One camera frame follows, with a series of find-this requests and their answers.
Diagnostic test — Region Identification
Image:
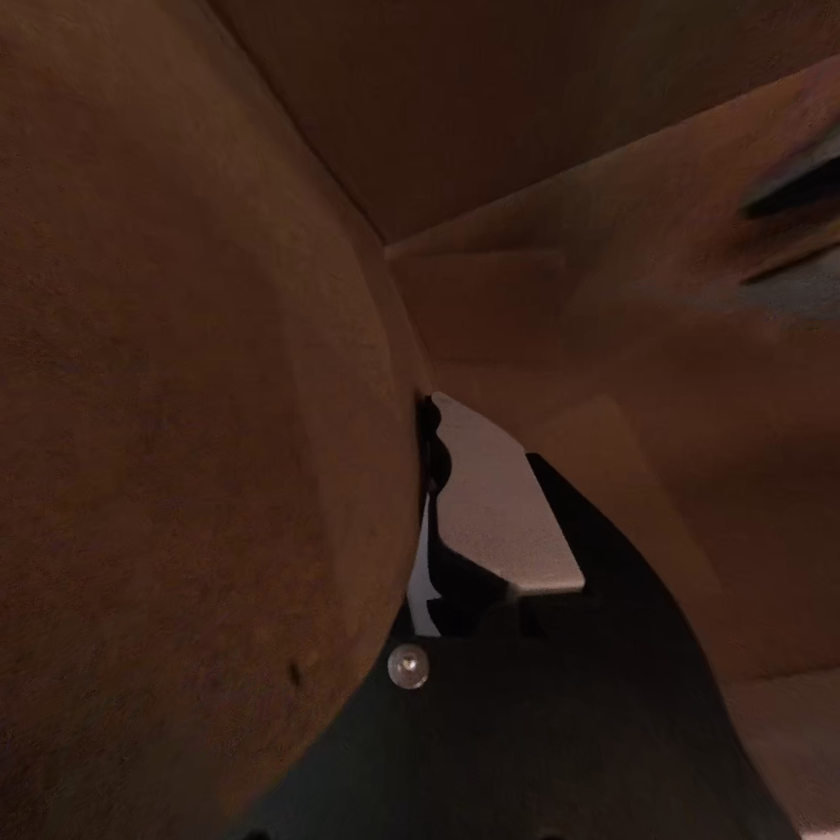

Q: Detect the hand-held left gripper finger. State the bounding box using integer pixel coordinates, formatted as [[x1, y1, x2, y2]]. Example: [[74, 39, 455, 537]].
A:
[[419, 391, 586, 634]]

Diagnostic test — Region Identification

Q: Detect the brown cardboard box with lid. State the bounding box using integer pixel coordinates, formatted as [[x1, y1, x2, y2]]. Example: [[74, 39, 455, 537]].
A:
[[0, 0, 840, 840]]

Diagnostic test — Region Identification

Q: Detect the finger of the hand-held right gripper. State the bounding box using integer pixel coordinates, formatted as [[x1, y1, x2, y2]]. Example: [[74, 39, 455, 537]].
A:
[[738, 154, 840, 221]]

